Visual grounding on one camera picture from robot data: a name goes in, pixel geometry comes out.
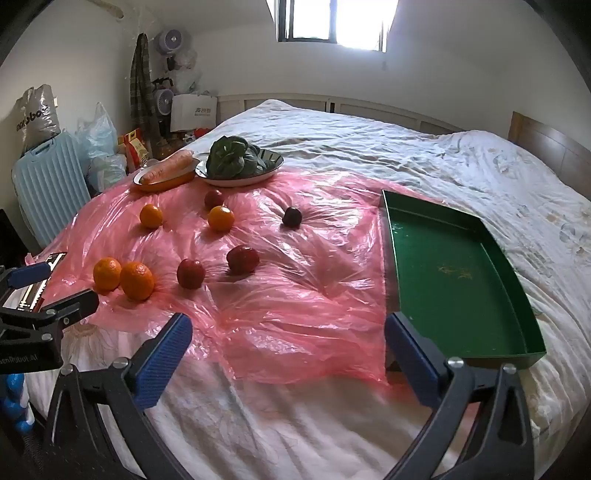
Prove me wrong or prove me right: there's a plaid scarf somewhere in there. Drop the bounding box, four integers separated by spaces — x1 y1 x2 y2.
129 32 155 139

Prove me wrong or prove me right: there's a pale blue plastic bag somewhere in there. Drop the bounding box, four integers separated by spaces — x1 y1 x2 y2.
76 102 118 160

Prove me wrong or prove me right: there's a pink plastic sheet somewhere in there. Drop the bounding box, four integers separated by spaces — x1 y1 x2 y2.
39 168 416 386

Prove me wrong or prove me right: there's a white plastic bag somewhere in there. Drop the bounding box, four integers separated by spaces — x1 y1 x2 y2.
88 154 127 192

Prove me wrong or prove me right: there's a brown wooden furniture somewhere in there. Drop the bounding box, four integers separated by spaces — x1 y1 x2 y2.
508 111 591 185

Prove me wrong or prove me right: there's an orange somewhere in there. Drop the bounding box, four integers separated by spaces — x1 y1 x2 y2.
93 257 123 292
207 205 235 232
120 261 155 302
139 204 164 230

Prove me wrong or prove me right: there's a green leafy vegetable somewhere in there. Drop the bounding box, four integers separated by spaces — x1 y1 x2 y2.
205 135 280 178

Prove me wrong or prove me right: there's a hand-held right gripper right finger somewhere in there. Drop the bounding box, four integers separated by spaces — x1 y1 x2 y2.
385 312 536 480

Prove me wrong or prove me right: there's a white printed box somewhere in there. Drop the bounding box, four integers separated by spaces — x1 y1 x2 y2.
171 92 218 134

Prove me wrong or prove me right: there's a yellow red package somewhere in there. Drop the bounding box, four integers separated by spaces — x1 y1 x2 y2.
117 128 153 171

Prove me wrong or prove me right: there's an orange plate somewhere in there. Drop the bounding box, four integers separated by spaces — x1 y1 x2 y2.
133 159 201 193

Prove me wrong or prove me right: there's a clear plastic bag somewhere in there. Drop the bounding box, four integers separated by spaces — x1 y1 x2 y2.
173 46 204 93

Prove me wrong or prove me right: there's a white bed sheet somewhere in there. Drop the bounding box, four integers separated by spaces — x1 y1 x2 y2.
25 98 591 480

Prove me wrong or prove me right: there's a light blue ribbed suitcase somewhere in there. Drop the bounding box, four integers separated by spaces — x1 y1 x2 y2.
11 130 92 252

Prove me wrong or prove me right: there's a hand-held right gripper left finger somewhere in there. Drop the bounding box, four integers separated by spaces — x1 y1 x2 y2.
44 313 195 480

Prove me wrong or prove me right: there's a white plate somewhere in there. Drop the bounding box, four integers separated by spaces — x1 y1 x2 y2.
195 150 284 188

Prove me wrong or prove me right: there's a carrot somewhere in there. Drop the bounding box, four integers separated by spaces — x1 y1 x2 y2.
139 149 195 184

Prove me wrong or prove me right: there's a window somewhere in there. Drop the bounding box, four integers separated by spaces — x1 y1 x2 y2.
265 0 400 54

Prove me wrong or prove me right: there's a silver printed bag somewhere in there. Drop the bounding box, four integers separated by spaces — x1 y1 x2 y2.
10 84 62 153

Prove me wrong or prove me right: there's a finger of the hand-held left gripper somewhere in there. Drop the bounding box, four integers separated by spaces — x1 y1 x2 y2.
0 288 100 342
0 251 68 291

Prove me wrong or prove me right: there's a cream bed headboard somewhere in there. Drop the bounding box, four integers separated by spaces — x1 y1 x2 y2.
216 93 467 134

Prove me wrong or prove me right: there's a green rectangular tray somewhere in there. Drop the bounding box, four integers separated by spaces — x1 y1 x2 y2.
381 189 548 372

